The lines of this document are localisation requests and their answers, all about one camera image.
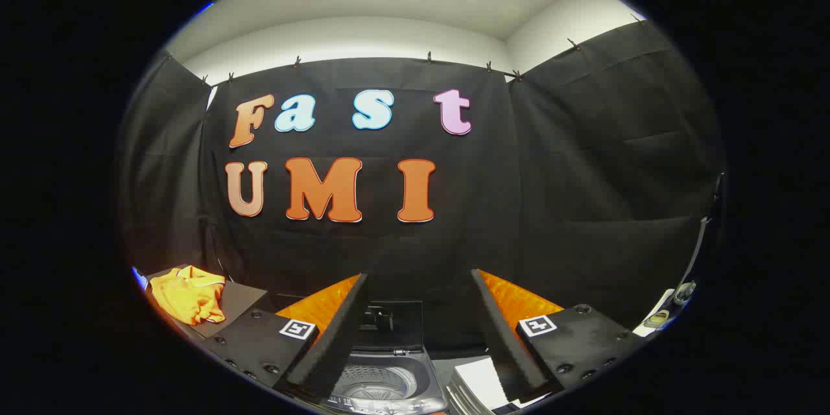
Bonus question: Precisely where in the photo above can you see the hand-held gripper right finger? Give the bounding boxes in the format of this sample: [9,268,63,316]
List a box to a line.
[470,268,648,404]

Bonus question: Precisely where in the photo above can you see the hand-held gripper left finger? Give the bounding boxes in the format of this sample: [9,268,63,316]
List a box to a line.
[200,272,370,401]

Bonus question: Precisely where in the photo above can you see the grey washing machine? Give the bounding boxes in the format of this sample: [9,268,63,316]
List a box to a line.
[323,345,449,415]

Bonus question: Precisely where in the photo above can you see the yellow polo shirt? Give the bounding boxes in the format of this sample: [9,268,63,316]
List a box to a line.
[150,266,226,326]

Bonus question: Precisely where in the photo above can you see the white paper sheet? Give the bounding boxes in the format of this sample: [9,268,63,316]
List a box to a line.
[453,357,552,413]
[632,289,676,338]

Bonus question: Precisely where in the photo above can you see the grey flat board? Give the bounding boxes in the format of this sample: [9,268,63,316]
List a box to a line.
[144,265,270,339]

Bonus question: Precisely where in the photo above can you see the black backdrop cloth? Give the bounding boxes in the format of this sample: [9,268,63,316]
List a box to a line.
[117,19,726,352]

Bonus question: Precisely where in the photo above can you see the row of small black clips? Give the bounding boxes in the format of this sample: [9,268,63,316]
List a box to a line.
[200,12,644,84]

